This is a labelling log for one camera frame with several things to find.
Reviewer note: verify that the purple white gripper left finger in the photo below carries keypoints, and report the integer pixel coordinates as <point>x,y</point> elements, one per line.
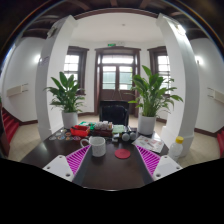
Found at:
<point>68,166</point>

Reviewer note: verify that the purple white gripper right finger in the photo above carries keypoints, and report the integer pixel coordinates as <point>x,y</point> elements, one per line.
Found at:
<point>157,166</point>

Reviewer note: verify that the clear bottle yellow cap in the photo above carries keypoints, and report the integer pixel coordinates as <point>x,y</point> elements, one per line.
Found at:
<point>176,148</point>

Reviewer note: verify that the printed paper leaflet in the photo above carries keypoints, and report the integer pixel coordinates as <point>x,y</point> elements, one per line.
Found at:
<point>149,143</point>

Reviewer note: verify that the colourful coaster set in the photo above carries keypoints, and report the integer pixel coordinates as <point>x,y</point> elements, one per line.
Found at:
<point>67,136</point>

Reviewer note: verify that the white speckled mug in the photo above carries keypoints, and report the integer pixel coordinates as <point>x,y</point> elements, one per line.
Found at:
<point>98,145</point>

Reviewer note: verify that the red box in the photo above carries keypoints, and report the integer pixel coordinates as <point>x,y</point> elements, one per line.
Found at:
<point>79,130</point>

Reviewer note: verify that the red round coaster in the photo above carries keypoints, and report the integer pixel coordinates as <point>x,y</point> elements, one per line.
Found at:
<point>122,153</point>

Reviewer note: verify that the left white pillar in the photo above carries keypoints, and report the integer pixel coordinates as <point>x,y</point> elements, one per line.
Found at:
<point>51,63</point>

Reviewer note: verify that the white pillar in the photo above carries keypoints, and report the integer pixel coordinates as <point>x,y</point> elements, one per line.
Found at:
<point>182,119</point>
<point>51,63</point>

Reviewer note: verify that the grey round ball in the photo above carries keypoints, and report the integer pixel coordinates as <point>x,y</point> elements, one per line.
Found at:
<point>125,137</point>

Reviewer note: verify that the right white pillar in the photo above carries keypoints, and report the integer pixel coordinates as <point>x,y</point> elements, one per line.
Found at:
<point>182,119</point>

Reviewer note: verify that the black office chair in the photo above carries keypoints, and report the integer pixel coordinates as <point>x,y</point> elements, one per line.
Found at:
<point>114,111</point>

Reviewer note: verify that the left potted green plant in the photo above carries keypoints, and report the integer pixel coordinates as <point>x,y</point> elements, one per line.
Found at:
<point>66,96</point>

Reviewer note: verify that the potted green plant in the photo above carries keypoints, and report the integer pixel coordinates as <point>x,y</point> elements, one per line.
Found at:
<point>151,99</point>
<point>66,96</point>

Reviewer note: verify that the right potted green plant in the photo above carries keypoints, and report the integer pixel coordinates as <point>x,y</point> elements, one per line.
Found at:
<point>151,99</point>

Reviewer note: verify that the right wooden window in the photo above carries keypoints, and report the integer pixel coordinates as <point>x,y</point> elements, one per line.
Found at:
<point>159,64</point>

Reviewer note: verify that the wooden window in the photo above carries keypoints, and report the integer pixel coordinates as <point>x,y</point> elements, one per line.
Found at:
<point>75,64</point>
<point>159,64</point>

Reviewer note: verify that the left wooden window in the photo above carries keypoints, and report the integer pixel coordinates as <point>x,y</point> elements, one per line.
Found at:
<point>75,64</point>

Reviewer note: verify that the brown wooden double door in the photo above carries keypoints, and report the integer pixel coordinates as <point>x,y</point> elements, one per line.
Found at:
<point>114,69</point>

